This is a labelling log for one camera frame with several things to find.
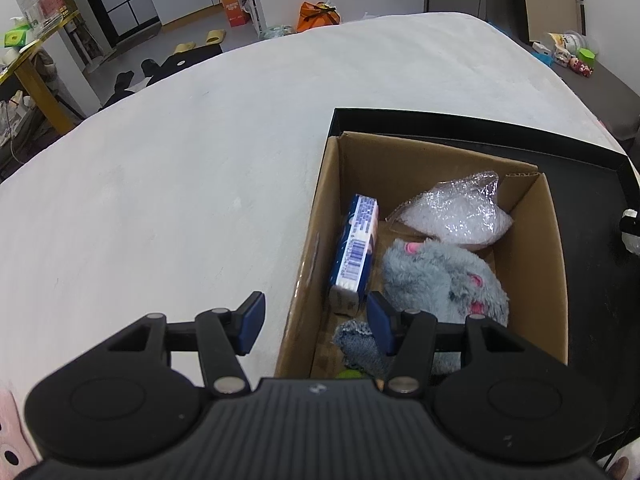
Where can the clear bubble wrap bag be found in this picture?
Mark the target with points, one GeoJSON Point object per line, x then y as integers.
{"type": "Point", "coordinates": [450, 215]}

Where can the orange bag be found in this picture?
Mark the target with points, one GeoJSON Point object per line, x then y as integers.
{"type": "Point", "coordinates": [317, 17]}

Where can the yellow slipper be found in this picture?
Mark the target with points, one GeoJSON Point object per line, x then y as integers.
{"type": "Point", "coordinates": [216, 36]}
{"type": "Point", "coordinates": [184, 48]}

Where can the black framed glass door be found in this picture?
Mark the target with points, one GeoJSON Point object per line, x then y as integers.
{"type": "Point", "coordinates": [120, 0]}

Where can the small red doll figures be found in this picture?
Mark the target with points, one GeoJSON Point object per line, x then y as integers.
{"type": "Point", "coordinates": [580, 66]}

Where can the grey plush toy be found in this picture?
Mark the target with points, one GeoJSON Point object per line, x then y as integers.
{"type": "Point", "coordinates": [425, 275]}

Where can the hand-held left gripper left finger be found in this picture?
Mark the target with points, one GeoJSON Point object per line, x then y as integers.
{"type": "Point", "coordinates": [250, 322]}

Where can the brown cardboard box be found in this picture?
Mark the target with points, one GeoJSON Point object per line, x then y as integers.
{"type": "Point", "coordinates": [530, 260]}

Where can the blue tissue packet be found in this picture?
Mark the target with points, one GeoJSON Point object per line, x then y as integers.
{"type": "Point", "coordinates": [357, 250]}

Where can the black tray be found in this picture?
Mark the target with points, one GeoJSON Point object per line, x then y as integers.
{"type": "Point", "coordinates": [595, 285]}

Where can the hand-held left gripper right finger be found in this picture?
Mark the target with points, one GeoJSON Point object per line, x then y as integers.
{"type": "Point", "coordinates": [382, 322]}

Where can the green small box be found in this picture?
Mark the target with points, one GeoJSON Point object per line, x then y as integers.
{"type": "Point", "coordinates": [15, 37]}

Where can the orange cardboard box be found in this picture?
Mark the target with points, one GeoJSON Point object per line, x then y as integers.
{"type": "Point", "coordinates": [235, 7]}

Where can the blue knitted cloth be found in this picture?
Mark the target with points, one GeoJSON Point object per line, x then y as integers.
{"type": "Point", "coordinates": [355, 345]}

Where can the black clothes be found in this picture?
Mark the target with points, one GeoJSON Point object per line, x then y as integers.
{"type": "Point", "coordinates": [175, 65]}

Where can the pink spotted cloth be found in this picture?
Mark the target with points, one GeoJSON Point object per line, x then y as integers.
{"type": "Point", "coordinates": [15, 430]}

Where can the yellow side table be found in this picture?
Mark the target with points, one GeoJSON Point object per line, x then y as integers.
{"type": "Point", "coordinates": [40, 90]}

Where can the clear glass jar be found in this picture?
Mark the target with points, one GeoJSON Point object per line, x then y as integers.
{"type": "Point", "coordinates": [32, 5]}

